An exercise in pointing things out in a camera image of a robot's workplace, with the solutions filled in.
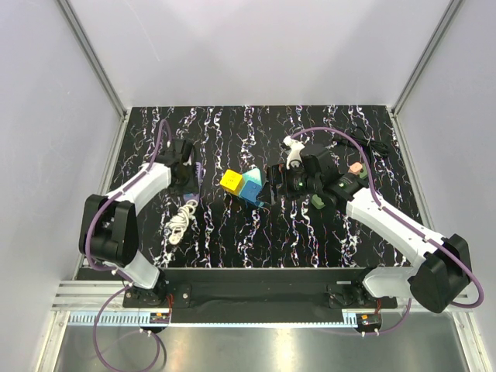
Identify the teal triangular power strip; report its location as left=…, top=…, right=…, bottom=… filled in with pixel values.
left=243, top=167, right=263, bottom=187

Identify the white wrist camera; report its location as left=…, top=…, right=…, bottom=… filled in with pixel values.
left=283, top=136, right=305, bottom=170
left=183, top=154, right=193, bottom=166

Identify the white cord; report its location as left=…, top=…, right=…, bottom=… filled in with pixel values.
left=164, top=199, right=198, bottom=246

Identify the white slotted cable duct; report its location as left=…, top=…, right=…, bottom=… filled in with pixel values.
left=68, top=311, right=170, bottom=326

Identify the pink plug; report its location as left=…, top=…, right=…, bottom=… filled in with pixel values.
left=348, top=162, right=363, bottom=175

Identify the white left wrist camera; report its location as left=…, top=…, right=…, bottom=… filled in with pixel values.
left=183, top=154, right=193, bottom=166

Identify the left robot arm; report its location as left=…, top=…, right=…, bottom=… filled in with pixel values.
left=79, top=139, right=201, bottom=307

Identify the green round-hole power strip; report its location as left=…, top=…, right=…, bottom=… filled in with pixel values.
left=311, top=195, right=326, bottom=210

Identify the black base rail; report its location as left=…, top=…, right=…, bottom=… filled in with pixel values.
left=123, top=268, right=397, bottom=309

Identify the purple power strip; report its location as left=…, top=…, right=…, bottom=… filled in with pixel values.
left=193, top=150, right=202, bottom=202

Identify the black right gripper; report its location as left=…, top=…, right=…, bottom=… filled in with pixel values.
left=256, top=160, right=322, bottom=205

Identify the black cable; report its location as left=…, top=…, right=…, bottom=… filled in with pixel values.
left=332, top=127, right=390, bottom=158

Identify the blue cube socket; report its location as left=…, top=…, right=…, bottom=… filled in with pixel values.
left=238, top=181, right=263, bottom=207

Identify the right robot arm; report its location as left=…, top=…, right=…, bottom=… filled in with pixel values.
left=259, top=137, right=471, bottom=313

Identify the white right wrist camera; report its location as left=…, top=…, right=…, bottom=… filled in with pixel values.
left=283, top=136, right=305, bottom=170

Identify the aluminium frame rail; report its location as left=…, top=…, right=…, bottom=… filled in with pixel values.
left=52, top=281, right=129, bottom=311

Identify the yellow cube socket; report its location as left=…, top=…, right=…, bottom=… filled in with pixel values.
left=219, top=169, right=244, bottom=195

